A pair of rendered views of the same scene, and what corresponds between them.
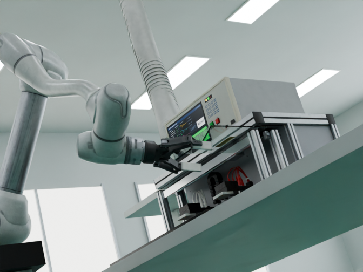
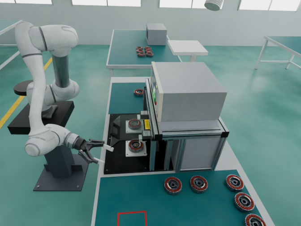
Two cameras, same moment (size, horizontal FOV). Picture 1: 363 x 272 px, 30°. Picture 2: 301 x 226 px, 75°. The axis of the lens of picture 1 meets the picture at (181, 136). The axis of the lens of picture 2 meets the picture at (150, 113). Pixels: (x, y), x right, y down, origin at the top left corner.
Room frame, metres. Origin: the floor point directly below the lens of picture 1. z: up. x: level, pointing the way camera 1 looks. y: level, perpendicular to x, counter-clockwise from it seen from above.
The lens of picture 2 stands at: (1.60, -0.68, 1.87)
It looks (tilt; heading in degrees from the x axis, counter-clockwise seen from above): 37 degrees down; 33
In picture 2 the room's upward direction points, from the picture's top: 3 degrees clockwise
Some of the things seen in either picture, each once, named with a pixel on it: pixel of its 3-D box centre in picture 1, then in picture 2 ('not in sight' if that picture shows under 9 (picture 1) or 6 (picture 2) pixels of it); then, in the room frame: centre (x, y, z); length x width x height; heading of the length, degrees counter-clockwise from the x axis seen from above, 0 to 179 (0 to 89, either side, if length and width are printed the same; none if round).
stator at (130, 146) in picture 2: not in sight; (135, 145); (2.39, -0.05, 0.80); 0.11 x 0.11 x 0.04
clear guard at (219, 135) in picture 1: (216, 147); (137, 129); (2.33, -0.11, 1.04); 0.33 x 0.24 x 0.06; 130
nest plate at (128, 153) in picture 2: not in sight; (135, 148); (2.39, -0.05, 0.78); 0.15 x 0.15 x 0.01; 40
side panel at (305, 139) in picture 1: (323, 163); (199, 154); (2.49, -0.49, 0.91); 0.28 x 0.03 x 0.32; 130
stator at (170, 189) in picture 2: not in sight; (172, 185); (2.29, -0.43, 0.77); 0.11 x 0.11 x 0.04
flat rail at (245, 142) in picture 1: (204, 169); (148, 111); (2.55, -0.05, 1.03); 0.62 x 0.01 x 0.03; 40
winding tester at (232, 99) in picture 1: (235, 124); (182, 89); (2.68, -0.23, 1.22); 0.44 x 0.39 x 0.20; 40
